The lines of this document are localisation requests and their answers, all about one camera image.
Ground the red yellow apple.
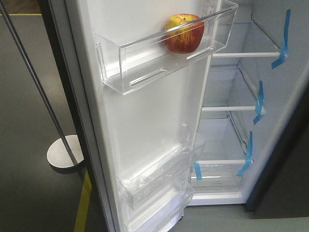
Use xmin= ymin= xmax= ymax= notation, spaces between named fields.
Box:
xmin=165 ymin=14 xmax=205 ymax=54

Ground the clear fridge crisper drawer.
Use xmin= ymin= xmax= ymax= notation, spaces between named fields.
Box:
xmin=190 ymin=159 xmax=249 ymax=193

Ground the dark grey fridge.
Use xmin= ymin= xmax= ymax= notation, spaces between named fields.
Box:
xmin=191 ymin=0 xmax=309 ymax=218

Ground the clear top door bin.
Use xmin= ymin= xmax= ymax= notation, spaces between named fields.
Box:
xmin=95 ymin=0 xmax=238 ymax=95

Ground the silver sign stand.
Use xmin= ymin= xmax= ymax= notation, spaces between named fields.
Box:
xmin=0 ymin=1 xmax=84 ymax=170

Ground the clear lower door bin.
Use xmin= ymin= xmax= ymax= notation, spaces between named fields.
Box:
xmin=125 ymin=176 xmax=196 ymax=232

